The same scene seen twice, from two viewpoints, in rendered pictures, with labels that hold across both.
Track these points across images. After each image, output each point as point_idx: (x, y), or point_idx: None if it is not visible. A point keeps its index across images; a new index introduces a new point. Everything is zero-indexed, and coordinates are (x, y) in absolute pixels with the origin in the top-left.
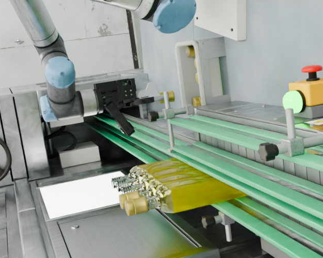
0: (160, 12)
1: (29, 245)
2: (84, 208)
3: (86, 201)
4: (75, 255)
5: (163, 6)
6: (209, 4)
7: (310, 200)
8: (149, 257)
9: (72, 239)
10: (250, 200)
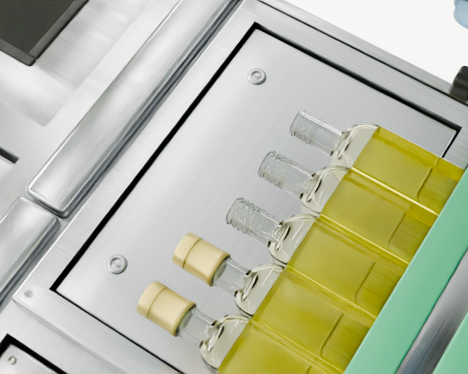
0: (458, 23)
1: (145, 60)
2: (351, 12)
3: None
4: (139, 193)
5: None
6: None
7: None
8: (191, 349)
9: (199, 124)
10: None
